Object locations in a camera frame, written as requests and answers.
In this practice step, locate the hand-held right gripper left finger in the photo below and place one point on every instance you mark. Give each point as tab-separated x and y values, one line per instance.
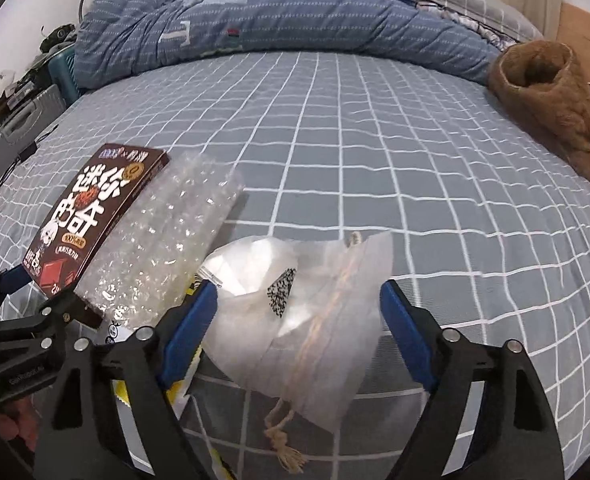
190	330

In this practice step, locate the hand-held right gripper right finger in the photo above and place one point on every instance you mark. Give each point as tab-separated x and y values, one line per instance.
405	330

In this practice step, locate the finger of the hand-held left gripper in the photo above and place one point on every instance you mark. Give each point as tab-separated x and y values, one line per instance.
10	280
50	322

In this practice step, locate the yellow snack wrapper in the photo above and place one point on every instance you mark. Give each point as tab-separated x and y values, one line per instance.
181	390

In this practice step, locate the clear bubble wrap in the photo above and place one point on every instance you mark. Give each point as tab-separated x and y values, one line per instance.
175	240

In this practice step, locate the brown chocolate box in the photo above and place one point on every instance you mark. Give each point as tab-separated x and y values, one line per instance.
90	210

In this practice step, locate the person's left hand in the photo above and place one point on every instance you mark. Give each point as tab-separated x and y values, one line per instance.
17	425

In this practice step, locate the grey suitcase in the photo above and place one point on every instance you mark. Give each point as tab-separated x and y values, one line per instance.
20	130

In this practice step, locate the white round object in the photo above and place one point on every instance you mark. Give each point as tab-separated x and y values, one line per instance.
0	85

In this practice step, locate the teal plastic crate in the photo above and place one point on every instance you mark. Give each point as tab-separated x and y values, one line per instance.
65	72

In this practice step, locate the black clutter pile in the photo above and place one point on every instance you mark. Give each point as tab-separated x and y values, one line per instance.
57	37

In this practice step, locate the brown fleece garment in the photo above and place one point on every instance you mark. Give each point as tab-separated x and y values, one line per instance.
550	105

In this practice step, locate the blue striped quilt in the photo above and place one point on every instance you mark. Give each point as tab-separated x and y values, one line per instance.
300	15

